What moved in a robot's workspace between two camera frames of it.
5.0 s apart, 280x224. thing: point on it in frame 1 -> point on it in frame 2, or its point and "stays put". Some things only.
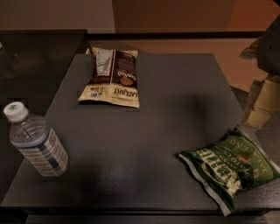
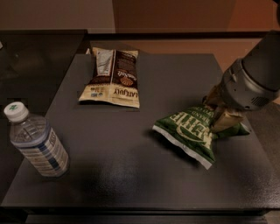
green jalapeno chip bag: (230, 167) -> (191, 130)
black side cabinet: (33, 64) stays put
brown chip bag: (113, 78) stays put
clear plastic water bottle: (38, 141) stays put
